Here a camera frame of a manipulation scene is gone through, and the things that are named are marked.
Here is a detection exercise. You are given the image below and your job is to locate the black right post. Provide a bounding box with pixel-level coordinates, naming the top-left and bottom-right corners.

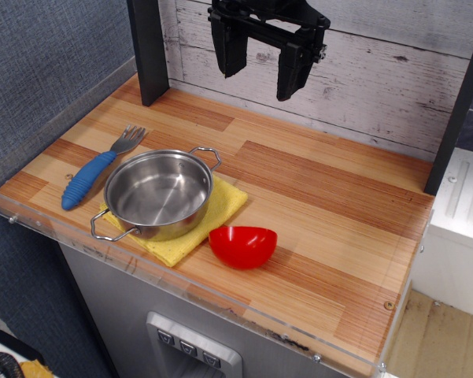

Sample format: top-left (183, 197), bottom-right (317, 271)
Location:
top-left (423, 53), bottom-right (473, 195)

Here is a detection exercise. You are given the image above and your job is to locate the stainless steel pot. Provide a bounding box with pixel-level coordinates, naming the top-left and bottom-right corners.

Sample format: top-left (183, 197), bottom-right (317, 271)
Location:
top-left (91, 146), bottom-right (222, 242)

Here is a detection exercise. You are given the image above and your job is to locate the clear acrylic table guard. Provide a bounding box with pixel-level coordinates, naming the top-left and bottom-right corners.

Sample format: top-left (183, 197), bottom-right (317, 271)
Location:
top-left (0, 52), bottom-right (442, 376)

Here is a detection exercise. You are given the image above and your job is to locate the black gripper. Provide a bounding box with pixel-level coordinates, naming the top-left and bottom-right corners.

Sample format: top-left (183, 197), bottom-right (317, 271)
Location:
top-left (209, 1), bottom-right (331, 102)

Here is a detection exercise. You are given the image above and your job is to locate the yellow folded cloth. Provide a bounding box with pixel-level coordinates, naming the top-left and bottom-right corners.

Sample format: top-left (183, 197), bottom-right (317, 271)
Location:
top-left (117, 175), bottom-right (249, 268)

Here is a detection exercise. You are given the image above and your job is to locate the black post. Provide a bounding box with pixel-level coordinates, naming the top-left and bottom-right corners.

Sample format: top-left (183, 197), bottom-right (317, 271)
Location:
top-left (423, 53), bottom-right (473, 195)
top-left (127, 0), bottom-right (169, 106)

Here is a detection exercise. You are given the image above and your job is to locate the grey dispenser button panel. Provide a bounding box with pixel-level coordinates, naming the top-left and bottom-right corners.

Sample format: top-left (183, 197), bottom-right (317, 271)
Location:
top-left (146, 312), bottom-right (243, 377)

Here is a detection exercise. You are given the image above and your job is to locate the silver toy fridge cabinet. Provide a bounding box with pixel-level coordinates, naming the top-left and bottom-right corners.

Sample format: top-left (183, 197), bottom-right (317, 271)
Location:
top-left (61, 245), bottom-right (342, 377)

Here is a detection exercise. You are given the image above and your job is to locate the red plastic bowl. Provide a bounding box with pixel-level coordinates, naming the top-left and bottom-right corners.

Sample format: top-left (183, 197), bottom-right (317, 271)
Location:
top-left (209, 226), bottom-right (278, 269)

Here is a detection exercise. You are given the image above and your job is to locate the black left post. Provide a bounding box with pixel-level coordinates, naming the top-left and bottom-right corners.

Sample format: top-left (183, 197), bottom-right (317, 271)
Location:
top-left (127, 0), bottom-right (169, 106)

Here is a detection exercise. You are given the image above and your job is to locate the blue handled fork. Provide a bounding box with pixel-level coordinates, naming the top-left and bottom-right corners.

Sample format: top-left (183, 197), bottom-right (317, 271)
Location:
top-left (61, 125), bottom-right (146, 210)

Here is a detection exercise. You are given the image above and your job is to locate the white toy sink unit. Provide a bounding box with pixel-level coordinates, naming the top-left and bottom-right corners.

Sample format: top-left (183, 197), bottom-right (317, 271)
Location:
top-left (410, 148), bottom-right (473, 315)

